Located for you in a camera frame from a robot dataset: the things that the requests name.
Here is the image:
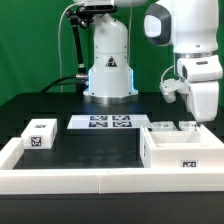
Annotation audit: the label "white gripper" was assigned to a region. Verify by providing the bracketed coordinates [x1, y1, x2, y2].
[186, 81, 219, 122]

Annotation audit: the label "white cabinet body box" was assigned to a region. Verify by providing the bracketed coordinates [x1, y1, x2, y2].
[140, 125, 224, 168]

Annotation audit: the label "small white cabinet top block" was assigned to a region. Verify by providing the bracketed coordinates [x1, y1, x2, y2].
[21, 119, 57, 149]

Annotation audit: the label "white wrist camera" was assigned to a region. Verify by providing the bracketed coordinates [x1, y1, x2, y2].
[160, 79, 186, 103]

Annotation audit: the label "flat white tagged base plate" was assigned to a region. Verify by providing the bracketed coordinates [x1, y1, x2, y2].
[67, 114, 151, 129]

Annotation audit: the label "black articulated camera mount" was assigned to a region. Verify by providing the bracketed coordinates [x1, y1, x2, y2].
[66, 3, 117, 80]

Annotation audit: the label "black floor cables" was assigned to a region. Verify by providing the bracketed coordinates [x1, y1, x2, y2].
[40, 75, 89, 94]

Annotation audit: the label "white hanging cable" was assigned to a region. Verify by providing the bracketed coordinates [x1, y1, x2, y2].
[57, 2, 86, 94]

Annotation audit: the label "white U-shaped fence frame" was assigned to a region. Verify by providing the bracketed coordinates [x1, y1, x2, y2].
[0, 138, 224, 195]

